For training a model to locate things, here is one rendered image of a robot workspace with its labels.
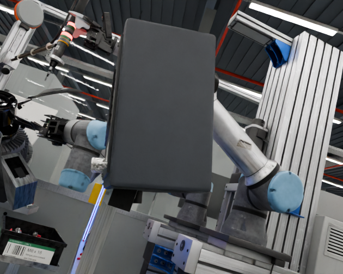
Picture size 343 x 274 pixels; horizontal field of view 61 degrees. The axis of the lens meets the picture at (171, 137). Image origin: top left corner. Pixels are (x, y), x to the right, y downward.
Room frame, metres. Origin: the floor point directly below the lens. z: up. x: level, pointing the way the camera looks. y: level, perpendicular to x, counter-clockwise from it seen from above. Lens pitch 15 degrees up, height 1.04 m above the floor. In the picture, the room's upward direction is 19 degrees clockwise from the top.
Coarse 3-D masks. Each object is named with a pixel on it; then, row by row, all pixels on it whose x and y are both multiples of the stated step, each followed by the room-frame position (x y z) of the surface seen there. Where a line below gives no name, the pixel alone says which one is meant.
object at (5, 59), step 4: (4, 52) 1.47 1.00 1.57; (8, 52) 1.43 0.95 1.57; (4, 56) 1.44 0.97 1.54; (8, 56) 1.43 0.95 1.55; (12, 56) 1.44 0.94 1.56; (0, 60) 1.47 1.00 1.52; (4, 60) 1.43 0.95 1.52; (8, 60) 1.44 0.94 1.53; (16, 60) 1.46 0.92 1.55; (0, 64) 1.48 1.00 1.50; (4, 64) 1.45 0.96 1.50; (8, 64) 1.45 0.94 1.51; (12, 64) 1.46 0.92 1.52; (16, 64) 1.47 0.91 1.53; (12, 68) 1.48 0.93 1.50
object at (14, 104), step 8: (0, 96) 0.99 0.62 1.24; (8, 96) 1.01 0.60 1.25; (0, 104) 0.97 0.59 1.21; (8, 104) 0.99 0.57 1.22; (16, 104) 1.00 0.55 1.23; (0, 112) 0.96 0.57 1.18; (8, 112) 0.98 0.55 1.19; (16, 112) 1.03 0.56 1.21; (0, 120) 0.99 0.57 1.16; (8, 120) 1.01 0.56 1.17; (0, 128) 1.03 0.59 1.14; (8, 128) 1.06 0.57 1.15; (16, 128) 1.08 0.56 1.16; (8, 136) 1.05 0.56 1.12
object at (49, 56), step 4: (56, 40) 1.06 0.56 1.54; (52, 44) 1.06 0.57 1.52; (56, 44) 1.05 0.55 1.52; (52, 52) 1.05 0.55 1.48; (48, 56) 1.01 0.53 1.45; (52, 56) 1.01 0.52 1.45; (56, 56) 1.01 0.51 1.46; (48, 60) 1.05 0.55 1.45; (56, 60) 1.03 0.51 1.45; (60, 60) 1.03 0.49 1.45; (60, 64) 1.05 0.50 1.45
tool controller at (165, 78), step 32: (128, 32) 0.28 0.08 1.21; (160, 32) 0.29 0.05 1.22; (192, 32) 0.30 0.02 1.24; (128, 64) 0.29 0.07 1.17; (160, 64) 0.29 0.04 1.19; (192, 64) 0.30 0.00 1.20; (128, 96) 0.29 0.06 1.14; (160, 96) 0.29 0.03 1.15; (192, 96) 0.30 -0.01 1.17; (128, 128) 0.29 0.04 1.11; (160, 128) 0.30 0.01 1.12; (192, 128) 0.30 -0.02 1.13; (96, 160) 0.45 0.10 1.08; (128, 160) 0.29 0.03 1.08; (160, 160) 0.30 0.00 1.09; (192, 160) 0.30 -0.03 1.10; (192, 192) 0.31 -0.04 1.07
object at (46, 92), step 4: (56, 88) 1.28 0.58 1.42; (60, 88) 1.27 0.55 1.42; (68, 88) 1.25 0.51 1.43; (44, 92) 1.24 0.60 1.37; (48, 92) 1.16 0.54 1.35; (52, 92) 1.15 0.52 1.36; (56, 92) 1.14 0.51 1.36; (60, 92) 1.14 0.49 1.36; (64, 92) 1.15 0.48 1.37; (68, 92) 1.16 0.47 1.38; (32, 96) 1.10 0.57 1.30; (36, 96) 1.09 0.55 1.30; (40, 96) 1.10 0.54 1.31
